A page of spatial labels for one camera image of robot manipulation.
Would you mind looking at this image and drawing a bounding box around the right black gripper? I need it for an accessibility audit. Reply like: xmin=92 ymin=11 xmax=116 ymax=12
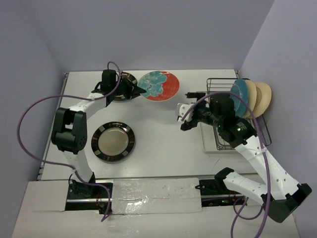
xmin=180 ymin=91 xmax=222 ymax=130

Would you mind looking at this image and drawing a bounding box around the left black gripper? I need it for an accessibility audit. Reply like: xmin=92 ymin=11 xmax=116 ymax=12
xmin=111 ymin=76 xmax=146 ymax=100

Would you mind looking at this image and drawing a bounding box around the red and teal floral plate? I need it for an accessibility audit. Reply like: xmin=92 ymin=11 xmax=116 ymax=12
xmin=137 ymin=70 xmax=180 ymax=102

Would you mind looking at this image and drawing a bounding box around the black rim plate front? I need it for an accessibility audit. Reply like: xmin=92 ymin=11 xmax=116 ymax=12
xmin=91 ymin=121 xmax=136 ymax=163

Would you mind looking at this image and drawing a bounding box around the black rim plate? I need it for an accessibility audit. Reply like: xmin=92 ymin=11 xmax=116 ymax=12
xmin=114 ymin=71 xmax=138 ymax=102
xmin=91 ymin=121 xmax=136 ymax=163

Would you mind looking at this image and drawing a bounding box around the teal scalloped plate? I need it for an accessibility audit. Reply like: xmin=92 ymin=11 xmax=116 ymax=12
xmin=230 ymin=78 xmax=249 ymax=118

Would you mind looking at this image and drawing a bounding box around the beige bird plate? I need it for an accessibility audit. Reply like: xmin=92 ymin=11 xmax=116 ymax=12
xmin=253 ymin=82 xmax=272 ymax=118
xmin=245 ymin=80 xmax=257 ymax=111

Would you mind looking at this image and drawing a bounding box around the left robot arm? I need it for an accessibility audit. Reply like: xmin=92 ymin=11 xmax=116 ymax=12
xmin=51 ymin=69 xmax=146 ymax=198

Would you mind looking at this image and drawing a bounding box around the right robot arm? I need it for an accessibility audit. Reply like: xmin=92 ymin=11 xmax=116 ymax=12
xmin=176 ymin=91 xmax=312 ymax=223

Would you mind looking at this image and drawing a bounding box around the black rim plate rear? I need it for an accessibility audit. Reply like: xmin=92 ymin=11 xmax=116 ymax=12
xmin=114 ymin=71 xmax=138 ymax=102

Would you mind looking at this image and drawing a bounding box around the white drain tray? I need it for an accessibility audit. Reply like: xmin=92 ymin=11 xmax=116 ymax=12
xmin=195 ymin=90 xmax=238 ymax=155

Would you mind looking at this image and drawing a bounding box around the silver tape sheet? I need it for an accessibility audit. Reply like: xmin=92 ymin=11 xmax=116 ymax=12
xmin=111 ymin=178 xmax=202 ymax=215

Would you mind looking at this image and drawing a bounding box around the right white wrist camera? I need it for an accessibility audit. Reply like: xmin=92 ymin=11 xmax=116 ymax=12
xmin=176 ymin=103 xmax=194 ymax=122

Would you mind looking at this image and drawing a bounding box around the black wire dish rack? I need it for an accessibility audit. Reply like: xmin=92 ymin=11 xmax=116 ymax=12
xmin=207 ymin=78 xmax=272 ymax=146

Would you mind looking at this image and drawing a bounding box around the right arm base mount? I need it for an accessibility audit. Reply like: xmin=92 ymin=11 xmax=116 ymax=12
xmin=195 ymin=179 xmax=245 ymax=207

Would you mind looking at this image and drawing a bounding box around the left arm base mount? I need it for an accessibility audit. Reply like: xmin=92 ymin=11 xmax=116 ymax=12
xmin=65 ymin=180 xmax=113 ymax=215

